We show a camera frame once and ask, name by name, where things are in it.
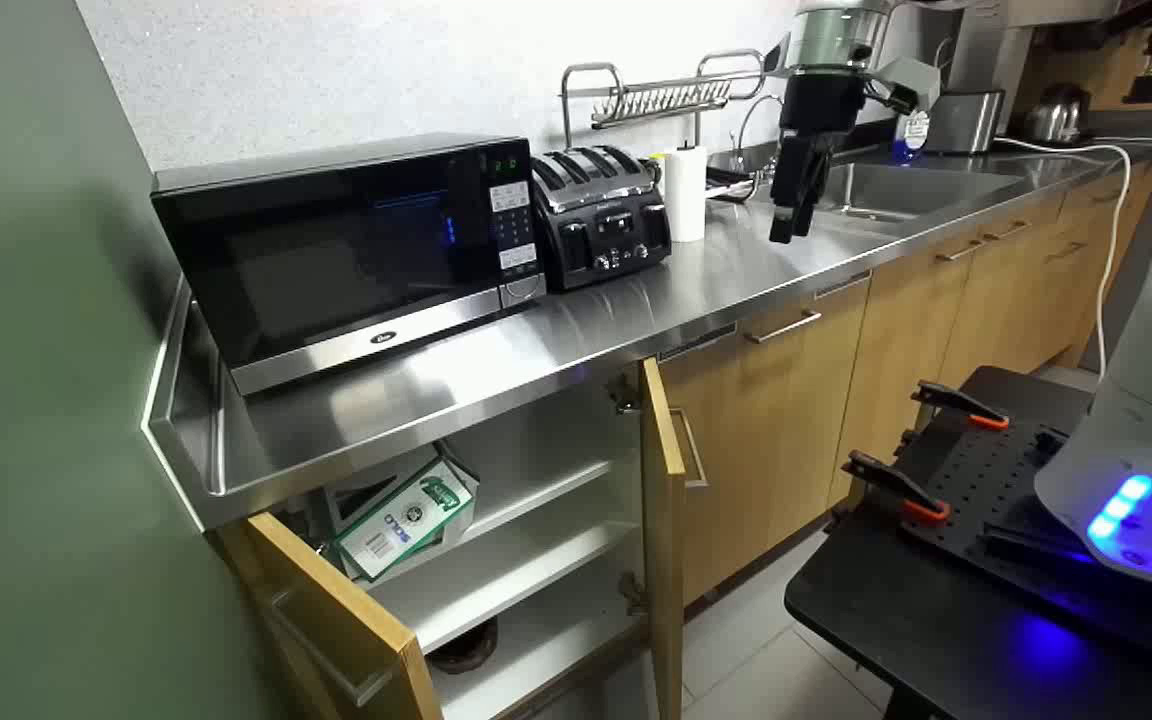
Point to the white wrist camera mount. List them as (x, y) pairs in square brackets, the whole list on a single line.
[(916, 83)]

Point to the steel sink basin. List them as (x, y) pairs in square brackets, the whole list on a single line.
[(922, 185)]

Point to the steel canister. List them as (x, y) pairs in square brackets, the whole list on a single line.
[(964, 120)]

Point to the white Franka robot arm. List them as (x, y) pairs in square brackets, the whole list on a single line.
[(1137, 403)]

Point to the steel kettle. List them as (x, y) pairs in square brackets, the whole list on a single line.
[(1056, 114)]

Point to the black robot cart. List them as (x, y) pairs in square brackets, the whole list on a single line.
[(950, 640)]

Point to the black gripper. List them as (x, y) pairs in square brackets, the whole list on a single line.
[(823, 114)]

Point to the black steel four-slot toaster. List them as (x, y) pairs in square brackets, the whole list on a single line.
[(596, 215)]

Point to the closed wooden cabinet door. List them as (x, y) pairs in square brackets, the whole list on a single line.
[(1031, 293), (901, 346)]

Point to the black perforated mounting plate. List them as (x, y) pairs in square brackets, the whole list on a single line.
[(988, 502)]

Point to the green and white box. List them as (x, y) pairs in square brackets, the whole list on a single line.
[(405, 516)]

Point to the steel cabinet shelf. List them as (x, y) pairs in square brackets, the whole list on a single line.
[(508, 573), (537, 487)]

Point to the wooden drawer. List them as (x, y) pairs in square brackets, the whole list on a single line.
[(337, 625)]

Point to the black orange spring clamp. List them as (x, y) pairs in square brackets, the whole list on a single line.
[(961, 406), (893, 487)]

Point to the black microwave oven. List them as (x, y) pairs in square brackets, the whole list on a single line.
[(337, 255)]

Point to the white paper towel roll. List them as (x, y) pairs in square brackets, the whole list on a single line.
[(684, 193)]

